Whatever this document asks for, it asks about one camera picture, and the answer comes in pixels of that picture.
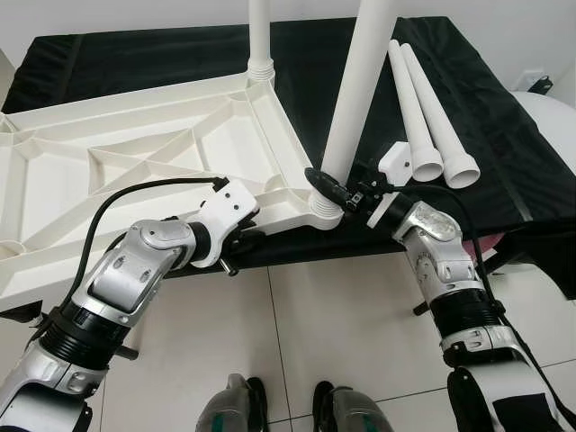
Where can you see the black tablecloth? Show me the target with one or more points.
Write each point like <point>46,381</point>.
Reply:
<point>522,135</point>

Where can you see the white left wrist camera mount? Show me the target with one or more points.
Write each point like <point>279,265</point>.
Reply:
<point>229,202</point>

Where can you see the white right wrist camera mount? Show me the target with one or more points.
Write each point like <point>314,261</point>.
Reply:
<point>394,160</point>

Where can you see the white plastic table top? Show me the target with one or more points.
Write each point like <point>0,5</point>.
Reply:
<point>90,135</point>

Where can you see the grey robot right leg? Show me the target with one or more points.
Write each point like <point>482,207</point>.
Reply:
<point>355,414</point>

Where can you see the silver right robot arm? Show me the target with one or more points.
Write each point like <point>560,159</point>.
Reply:
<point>441,261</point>

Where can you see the black power plug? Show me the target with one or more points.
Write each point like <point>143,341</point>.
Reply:
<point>544,86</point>

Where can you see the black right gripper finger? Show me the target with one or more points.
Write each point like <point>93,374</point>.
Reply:
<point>326,184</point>

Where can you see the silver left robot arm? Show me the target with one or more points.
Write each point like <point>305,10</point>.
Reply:
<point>117,279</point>

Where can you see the white wall socket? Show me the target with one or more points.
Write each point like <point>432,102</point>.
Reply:
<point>531,76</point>

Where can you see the black metal table leg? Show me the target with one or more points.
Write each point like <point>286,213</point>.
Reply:
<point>126,353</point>
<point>504,261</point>

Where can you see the grey robot leg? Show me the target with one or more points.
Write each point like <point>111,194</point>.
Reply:
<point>355,414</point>
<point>232,409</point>

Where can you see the pink object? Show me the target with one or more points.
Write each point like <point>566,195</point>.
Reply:
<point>490,245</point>

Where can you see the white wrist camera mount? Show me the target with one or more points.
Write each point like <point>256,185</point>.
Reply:
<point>394,160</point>
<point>229,202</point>

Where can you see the white plastic table leg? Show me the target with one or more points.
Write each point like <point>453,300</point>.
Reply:
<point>360,81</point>
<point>409,99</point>
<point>261,36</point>
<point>441,117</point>

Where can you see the grey robot left leg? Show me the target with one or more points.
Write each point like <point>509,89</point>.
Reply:
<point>232,409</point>

